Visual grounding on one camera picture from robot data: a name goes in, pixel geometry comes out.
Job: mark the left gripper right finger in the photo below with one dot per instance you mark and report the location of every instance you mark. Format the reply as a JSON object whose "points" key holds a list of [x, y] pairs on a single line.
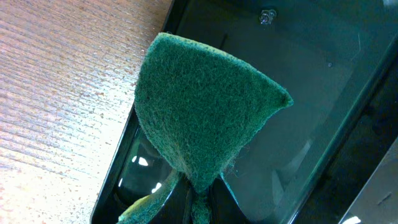
{"points": [[224, 208]]}

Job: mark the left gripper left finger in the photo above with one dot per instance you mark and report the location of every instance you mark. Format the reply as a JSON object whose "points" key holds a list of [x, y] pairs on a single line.
{"points": [[170, 204]]}

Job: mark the green scrub sponge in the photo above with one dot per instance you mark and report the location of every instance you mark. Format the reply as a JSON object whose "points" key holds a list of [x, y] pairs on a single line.
{"points": [[198, 106]]}

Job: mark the black rectangular tray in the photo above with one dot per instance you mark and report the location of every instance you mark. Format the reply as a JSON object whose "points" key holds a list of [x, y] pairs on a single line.
{"points": [[333, 58]]}

